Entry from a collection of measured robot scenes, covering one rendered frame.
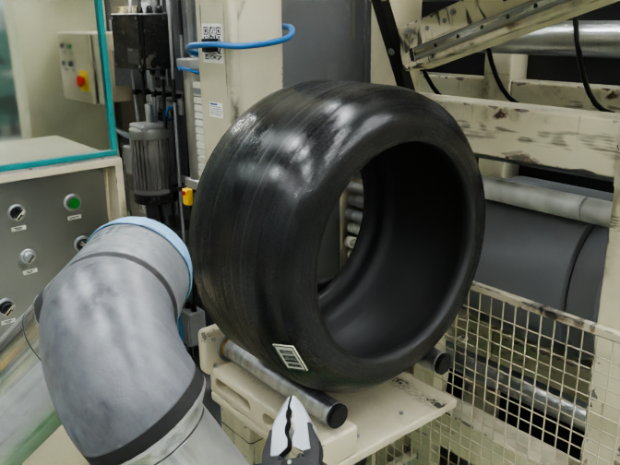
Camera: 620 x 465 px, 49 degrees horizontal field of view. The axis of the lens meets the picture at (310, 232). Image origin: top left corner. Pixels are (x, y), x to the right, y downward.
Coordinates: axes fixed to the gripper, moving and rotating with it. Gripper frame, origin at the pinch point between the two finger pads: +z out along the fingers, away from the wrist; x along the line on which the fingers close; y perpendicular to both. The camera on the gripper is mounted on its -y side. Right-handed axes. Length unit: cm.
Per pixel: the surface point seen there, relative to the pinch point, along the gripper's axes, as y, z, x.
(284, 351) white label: 0.5, 8.9, -0.9
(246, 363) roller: 20.8, 19.3, -18.4
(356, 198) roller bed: 40, 68, 2
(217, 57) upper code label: -14, 68, -7
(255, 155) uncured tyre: -17.7, 34.3, 3.1
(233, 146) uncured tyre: -16.5, 39.2, -1.5
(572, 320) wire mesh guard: 38, 22, 43
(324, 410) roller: 16.4, 4.8, -0.9
